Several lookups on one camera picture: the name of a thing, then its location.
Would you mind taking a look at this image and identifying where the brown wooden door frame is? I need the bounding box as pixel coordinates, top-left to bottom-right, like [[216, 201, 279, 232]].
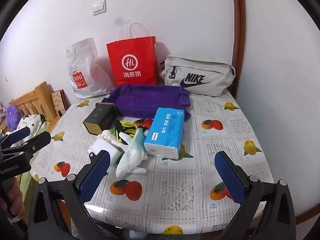
[[230, 0, 247, 98]]

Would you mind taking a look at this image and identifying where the purple towel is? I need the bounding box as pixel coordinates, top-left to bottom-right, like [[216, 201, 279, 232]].
[[95, 84, 192, 120]]

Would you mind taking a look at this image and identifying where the white floral cloth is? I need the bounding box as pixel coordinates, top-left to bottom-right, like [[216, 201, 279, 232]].
[[15, 114, 43, 140]]

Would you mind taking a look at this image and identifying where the white plastic shopping bag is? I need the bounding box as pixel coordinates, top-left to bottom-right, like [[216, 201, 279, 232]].
[[66, 37, 115, 99]]

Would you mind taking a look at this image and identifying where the person's left hand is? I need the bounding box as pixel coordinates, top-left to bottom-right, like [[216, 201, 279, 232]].
[[4, 178, 25, 219]]

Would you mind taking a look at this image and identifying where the blue tissue pack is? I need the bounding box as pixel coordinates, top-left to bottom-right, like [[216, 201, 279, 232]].
[[144, 107, 185, 160]]

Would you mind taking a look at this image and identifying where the fruit print tablecloth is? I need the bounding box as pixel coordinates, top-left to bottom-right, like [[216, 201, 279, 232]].
[[30, 90, 278, 235]]

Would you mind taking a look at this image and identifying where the grey waist bag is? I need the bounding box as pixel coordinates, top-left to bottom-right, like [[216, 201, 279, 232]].
[[159, 54, 236, 97]]

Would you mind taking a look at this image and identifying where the white paper bag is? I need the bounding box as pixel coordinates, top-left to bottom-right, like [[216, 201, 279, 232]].
[[87, 129, 123, 165]]

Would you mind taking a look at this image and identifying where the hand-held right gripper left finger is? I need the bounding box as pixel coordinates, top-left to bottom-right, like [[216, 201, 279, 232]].
[[28, 150, 130, 240]]

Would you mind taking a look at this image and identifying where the purple fluffy ball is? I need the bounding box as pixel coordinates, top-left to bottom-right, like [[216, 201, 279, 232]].
[[5, 105, 22, 132]]

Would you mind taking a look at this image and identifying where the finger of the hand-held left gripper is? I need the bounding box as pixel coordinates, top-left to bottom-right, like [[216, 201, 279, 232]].
[[15, 131, 52, 160], [0, 127, 31, 150]]

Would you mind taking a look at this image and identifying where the white wall light switch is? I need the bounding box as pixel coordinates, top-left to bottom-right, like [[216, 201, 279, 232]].
[[92, 0, 107, 16]]

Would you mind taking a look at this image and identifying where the green bed sheet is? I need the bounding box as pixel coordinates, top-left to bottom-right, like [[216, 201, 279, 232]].
[[17, 171, 40, 220]]

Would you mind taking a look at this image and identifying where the brown patterned box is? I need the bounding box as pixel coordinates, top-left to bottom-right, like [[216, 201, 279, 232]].
[[51, 89, 67, 117]]

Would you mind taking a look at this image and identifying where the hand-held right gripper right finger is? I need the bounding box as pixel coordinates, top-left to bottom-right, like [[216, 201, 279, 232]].
[[214, 151, 297, 240]]

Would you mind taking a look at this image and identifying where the red paper bag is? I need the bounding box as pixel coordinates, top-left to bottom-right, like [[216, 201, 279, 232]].
[[106, 19, 158, 87]]

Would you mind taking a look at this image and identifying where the yellow black fabric pouch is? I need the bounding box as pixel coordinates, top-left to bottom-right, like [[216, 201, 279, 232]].
[[111, 119, 153, 140]]

